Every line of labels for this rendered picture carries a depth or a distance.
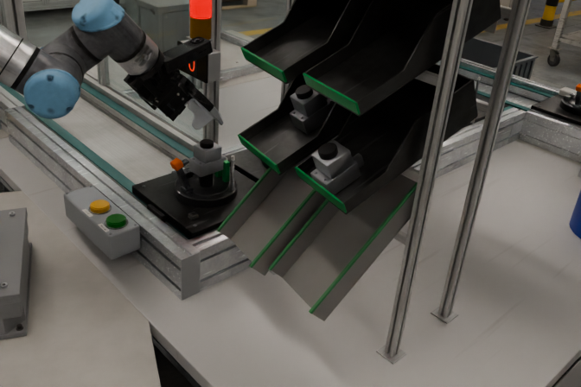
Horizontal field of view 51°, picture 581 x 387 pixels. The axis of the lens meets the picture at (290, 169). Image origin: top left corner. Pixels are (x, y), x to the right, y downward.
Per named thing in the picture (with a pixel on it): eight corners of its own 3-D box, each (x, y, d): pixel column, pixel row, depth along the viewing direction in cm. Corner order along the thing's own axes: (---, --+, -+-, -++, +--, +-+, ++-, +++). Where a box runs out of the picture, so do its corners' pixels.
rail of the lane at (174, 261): (181, 301, 120) (181, 256, 115) (9, 141, 175) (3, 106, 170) (204, 289, 123) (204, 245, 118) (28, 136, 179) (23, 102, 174)
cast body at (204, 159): (200, 178, 130) (201, 149, 127) (188, 170, 133) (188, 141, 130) (230, 168, 136) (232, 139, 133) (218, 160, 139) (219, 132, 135)
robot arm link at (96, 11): (62, 8, 103) (101, -22, 102) (105, 48, 112) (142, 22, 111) (68, 33, 98) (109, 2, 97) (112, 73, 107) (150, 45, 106)
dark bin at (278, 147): (279, 175, 100) (265, 142, 95) (241, 144, 110) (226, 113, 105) (405, 88, 107) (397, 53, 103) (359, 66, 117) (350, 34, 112)
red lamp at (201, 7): (198, 20, 137) (198, -3, 134) (185, 15, 140) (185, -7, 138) (215, 17, 140) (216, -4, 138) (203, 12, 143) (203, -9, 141)
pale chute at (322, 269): (324, 321, 99) (309, 313, 96) (282, 277, 108) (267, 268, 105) (433, 191, 100) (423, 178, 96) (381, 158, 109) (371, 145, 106)
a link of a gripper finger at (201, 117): (207, 142, 125) (175, 113, 120) (225, 119, 126) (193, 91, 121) (213, 143, 122) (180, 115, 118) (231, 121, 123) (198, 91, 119)
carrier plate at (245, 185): (192, 241, 122) (192, 232, 121) (131, 193, 137) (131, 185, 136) (280, 205, 137) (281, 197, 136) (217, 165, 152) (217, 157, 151)
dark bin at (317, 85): (359, 117, 83) (347, 73, 79) (306, 85, 93) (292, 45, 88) (501, 18, 91) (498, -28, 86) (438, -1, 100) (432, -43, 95)
